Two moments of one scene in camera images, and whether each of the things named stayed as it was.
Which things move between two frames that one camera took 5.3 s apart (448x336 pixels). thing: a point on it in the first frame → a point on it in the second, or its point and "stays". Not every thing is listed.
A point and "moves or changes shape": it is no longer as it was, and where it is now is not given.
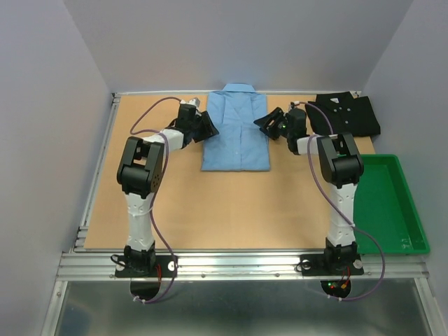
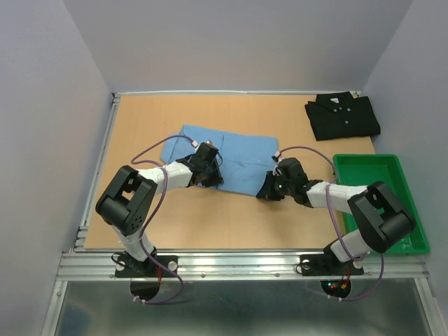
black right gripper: x=276 y=114 → x=266 y=190
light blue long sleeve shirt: x=241 y=145 moves or changes shape
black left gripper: x=208 y=130 → x=216 y=179
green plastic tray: x=384 y=208 stays
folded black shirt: x=346 y=115 stays
